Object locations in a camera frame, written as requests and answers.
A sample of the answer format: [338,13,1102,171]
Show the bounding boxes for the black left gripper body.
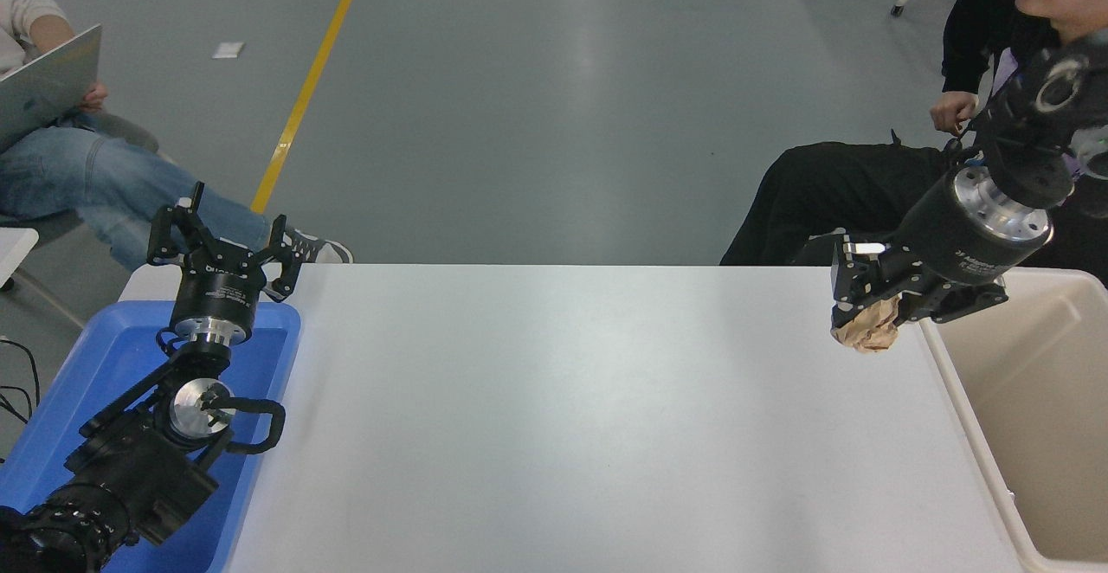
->
[170,240,265,338]

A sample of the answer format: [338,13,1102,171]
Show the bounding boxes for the seated person with laptop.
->
[0,0,354,271]

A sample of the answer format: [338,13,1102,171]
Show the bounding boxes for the person beside bin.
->
[718,0,1108,288]

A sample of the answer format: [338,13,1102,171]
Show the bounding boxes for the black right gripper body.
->
[890,171,1053,288]

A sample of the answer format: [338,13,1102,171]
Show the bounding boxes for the large pale bin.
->
[918,267,1108,573]

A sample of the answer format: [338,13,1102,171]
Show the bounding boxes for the blue plastic tray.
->
[0,299,302,573]

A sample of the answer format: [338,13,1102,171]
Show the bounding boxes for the grey laptop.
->
[0,24,103,154]

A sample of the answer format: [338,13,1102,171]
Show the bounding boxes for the white side table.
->
[0,227,87,332]

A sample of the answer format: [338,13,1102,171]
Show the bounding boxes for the black cables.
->
[0,338,42,425]

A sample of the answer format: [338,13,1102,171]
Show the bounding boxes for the grey chair seat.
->
[91,113,161,155]

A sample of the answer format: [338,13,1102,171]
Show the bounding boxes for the person's hand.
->
[931,91,981,134]

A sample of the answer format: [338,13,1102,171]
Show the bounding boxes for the tan paper ball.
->
[833,299,901,353]

